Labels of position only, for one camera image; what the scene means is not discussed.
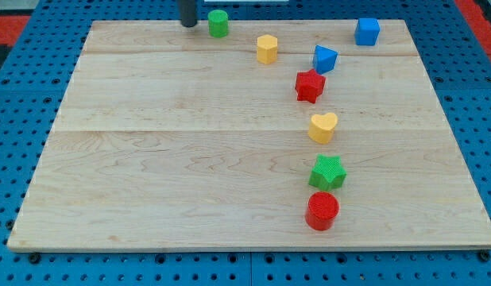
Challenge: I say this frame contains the blue triangle block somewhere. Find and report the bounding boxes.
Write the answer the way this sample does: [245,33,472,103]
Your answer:
[312,45,338,75]

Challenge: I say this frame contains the light wooden board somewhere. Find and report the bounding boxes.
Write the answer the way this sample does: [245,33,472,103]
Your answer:
[7,20,491,253]

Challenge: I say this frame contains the yellow heart block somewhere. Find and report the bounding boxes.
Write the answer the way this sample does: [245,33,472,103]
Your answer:
[307,113,338,144]

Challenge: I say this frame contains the red star block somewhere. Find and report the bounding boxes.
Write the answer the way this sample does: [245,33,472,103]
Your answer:
[295,69,326,104]

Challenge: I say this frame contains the green star block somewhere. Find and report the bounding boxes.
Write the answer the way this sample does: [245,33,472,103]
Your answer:
[308,154,347,191]

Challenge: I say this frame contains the red cylinder block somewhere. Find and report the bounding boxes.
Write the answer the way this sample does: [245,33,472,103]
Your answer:
[304,191,340,231]

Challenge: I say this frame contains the yellow hexagon block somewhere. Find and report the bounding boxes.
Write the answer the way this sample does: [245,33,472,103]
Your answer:
[257,34,278,64]

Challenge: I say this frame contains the green cylinder block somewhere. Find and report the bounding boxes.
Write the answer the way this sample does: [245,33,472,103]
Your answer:
[207,10,229,38]

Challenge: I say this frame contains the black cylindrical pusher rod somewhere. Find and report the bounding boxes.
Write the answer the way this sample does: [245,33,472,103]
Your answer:
[176,0,198,28]

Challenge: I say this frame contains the blue cube block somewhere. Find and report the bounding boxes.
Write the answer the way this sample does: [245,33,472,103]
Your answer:
[354,18,381,46]

